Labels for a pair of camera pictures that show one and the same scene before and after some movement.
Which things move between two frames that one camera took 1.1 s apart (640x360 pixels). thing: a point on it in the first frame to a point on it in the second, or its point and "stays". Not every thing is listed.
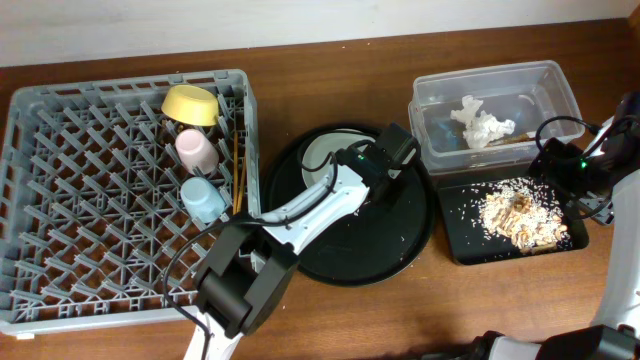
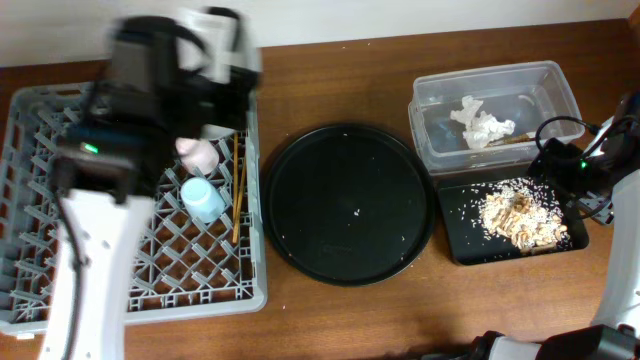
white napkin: [480, 128] stays
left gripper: [382, 185] to [220, 107]
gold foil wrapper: [511, 138] stays
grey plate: [318, 151] to [215, 55]
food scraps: [522, 213] stays
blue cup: [202, 200] stays
